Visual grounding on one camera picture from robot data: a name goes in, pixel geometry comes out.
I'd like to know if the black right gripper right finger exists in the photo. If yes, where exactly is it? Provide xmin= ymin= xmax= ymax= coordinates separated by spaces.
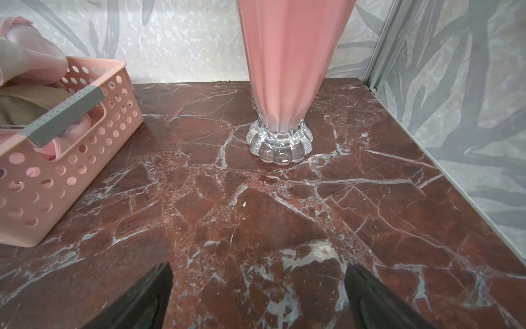
xmin=345 ymin=264 xmax=434 ymax=329

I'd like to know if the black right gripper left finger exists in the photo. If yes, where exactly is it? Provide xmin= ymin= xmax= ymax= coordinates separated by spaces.
xmin=84 ymin=263 xmax=173 ymax=328

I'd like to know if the pink baseball cap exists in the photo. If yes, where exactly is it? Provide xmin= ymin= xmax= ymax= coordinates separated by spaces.
xmin=1 ymin=16 xmax=68 ymax=144

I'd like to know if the beige baseball cap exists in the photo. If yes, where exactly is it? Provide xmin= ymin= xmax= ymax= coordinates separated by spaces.
xmin=1 ymin=84 xmax=72 ymax=129

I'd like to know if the pink perforated plastic basket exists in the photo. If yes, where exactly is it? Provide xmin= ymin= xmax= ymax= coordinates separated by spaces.
xmin=1 ymin=57 xmax=143 ymax=248

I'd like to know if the pink glass vase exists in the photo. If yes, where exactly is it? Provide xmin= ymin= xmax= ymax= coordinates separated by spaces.
xmin=237 ymin=1 xmax=356 ymax=166

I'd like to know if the aluminium frame corner post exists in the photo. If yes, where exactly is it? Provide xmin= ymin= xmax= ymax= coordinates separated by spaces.
xmin=362 ymin=0 xmax=423 ymax=97

